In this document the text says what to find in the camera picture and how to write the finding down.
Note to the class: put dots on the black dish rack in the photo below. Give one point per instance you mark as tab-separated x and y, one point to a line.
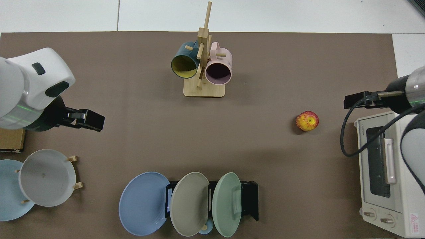
249	200

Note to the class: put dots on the beige plate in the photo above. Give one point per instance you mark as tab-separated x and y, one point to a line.
189	204

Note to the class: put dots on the wooden plate rack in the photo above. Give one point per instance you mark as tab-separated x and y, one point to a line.
78	186

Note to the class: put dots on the pale green plate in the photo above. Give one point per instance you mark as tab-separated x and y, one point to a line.
225	205

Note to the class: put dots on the red yellow apple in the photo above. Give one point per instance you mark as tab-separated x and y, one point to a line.
307	121

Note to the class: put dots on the dark teal cup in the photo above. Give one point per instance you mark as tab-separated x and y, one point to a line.
184	64

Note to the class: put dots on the small blue round thing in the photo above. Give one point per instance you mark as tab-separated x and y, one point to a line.
207	229

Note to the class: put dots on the grey plate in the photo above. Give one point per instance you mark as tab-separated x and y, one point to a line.
46	177

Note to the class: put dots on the wooden cup stand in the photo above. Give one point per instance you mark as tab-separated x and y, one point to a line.
204	89

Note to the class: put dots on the brown table cloth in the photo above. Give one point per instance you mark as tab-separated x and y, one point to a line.
265	159

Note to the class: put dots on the pale toaster oven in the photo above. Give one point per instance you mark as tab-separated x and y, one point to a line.
372	196

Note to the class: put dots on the pink cup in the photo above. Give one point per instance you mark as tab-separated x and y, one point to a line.
219	71

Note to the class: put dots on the dark grey panel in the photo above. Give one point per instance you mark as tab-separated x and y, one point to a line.
419	6

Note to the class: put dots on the light blue plate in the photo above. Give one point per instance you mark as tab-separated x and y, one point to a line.
10	192

